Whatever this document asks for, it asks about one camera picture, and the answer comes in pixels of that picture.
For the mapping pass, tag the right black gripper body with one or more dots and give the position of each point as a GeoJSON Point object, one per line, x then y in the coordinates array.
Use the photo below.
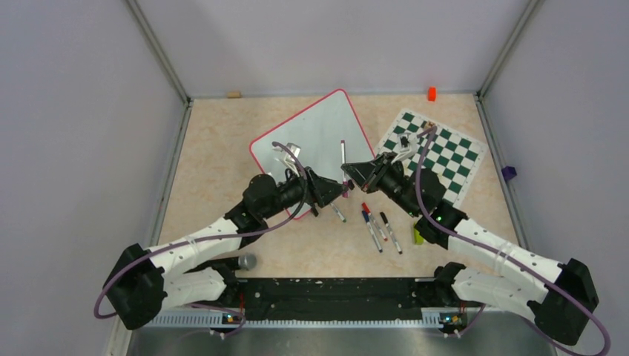
{"type": "Point", "coordinates": [390, 177]}

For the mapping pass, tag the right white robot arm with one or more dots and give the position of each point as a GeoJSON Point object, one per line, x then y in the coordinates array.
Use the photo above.
{"type": "Point", "coordinates": [556, 297]}

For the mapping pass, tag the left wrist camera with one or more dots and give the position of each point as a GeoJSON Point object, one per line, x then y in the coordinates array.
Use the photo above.
{"type": "Point", "coordinates": [287, 154]}

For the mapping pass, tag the black whiteboard marker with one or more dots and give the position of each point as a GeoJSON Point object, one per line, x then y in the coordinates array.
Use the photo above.
{"type": "Point", "coordinates": [391, 232]}

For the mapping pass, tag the black grey microphone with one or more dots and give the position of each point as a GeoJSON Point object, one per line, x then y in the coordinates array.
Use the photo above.
{"type": "Point", "coordinates": [244, 262]}

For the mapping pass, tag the blue whiteboard marker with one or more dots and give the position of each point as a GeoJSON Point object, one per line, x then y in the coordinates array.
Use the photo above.
{"type": "Point", "coordinates": [372, 232]}

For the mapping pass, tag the green white chessboard mat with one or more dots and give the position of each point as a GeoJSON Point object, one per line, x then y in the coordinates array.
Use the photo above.
{"type": "Point", "coordinates": [453, 155]}

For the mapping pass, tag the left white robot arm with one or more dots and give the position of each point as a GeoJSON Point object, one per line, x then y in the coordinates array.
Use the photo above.
{"type": "Point", "coordinates": [146, 281]}

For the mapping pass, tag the pink framed whiteboard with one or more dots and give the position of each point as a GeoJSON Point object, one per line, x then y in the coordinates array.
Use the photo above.
{"type": "Point", "coordinates": [328, 133]}

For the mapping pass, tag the purple block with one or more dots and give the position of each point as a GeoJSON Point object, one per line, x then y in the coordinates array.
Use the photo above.
{"type": "Point", "coordinates": [508, 173]}

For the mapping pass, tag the orange block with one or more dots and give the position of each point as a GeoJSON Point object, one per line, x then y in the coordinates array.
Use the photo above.
{"type": "Point", "coordinates": [432, 94]}

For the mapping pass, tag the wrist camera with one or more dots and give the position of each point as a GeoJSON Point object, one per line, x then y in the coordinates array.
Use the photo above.
{"type": "Point", "coordinates": [287, 154]}
{"type": "Point", "coordinates": [411, 150]}

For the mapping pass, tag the red whiteboard marker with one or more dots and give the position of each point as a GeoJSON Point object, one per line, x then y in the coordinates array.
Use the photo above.
{"type": "Point", "coordinates": [374, 221]}

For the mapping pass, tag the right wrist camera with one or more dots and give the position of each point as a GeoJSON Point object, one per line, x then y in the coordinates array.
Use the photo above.
{"type": "Point", "coordinates": [411, 150]}

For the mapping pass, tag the green whiteboard marker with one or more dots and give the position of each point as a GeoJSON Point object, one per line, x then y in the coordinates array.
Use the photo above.
{"type": "Point", "coordinates": [338, 212]}

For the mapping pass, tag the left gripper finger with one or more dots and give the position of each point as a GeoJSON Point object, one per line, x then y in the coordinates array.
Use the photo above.
{"type": "Point", "coordinates": [325, 185]}
{"type": "Point", "coordinates": [325, 194]}

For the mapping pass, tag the green white toy brick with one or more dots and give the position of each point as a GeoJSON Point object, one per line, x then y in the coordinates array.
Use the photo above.
{"type": "Point", "coordinates": [417, 237]}

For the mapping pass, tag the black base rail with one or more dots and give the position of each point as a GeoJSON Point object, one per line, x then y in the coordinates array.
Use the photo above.
{"type": "Point", "coordinates": [332, 299]}

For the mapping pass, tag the cork stopper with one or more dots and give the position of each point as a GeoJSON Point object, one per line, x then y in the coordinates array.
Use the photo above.
{"type": "Point", "coordinates": [235, 94]}

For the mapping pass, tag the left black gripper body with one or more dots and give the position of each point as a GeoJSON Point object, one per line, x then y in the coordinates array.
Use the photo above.
{"type": "Point", "coordinates": [299, 189]}

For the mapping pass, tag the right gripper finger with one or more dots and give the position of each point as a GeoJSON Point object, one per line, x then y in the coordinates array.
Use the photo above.
{"type": "Point", "coordinates": [352, 170]}
{"type": "Point", "coordinates": [368, 183]}

